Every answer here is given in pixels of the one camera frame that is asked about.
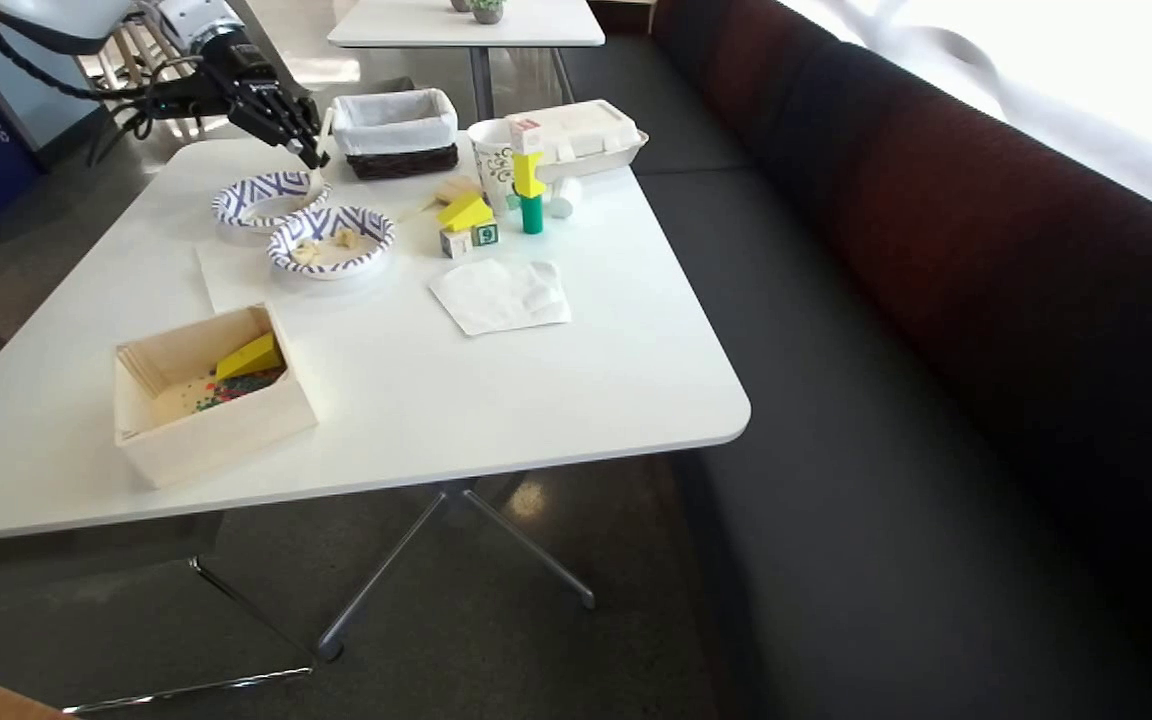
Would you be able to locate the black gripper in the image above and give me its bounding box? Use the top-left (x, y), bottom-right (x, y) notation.
top-left (209, 57), bottom-right (336, 174)

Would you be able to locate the cream plastic fork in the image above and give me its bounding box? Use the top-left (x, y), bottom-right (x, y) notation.
top-left (306, 158), bottom-right (336, 216)

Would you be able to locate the blue patterned paper plate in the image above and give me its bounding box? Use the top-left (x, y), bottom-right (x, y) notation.
top-left (211, 167), bottom-right (329, 236)
top-left (265, 200), bottom-right (399, 285)

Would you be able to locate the small white round object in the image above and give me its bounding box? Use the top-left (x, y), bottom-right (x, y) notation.
top-left (544, 176), bottom-right (588, 225)

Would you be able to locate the black basket with white liner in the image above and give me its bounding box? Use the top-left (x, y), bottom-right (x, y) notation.
top-left (329, 83), bottom-right (464, 185)

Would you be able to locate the chrome side table leg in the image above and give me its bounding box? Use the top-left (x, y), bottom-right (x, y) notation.
top-left (470, 50), bottom-right (502, 123)

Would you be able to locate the white side table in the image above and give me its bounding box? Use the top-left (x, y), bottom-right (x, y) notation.
top-left (323, 0), bottom-right (614, 57)

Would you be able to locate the yellow green stacked toy tower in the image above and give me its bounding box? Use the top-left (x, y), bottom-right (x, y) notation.
top-left (508, 117), bottom-right (558, 241)

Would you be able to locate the white paper napkin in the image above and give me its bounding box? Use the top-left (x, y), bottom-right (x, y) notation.
top-left (425, 254), bottom-right (576, 343)

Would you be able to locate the white foam takeout box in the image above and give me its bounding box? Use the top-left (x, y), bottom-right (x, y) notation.
top-left (506, 95), bottom-right (653, 179)

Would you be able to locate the pale wooden box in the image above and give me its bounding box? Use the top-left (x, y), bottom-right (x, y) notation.
top-left (108, 299), bottom-right (323, 491)

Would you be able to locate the chrome table leg base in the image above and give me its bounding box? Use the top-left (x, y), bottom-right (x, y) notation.
top-left (61, 477), bottom-right (601, 720)

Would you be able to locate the dark upholstered bench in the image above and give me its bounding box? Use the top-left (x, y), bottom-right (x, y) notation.
top-left (588, 0), bottom-right (1152, 720)

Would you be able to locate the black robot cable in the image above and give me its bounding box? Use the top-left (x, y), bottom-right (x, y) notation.
top-left (0, 15), bottom-right (229, 144)

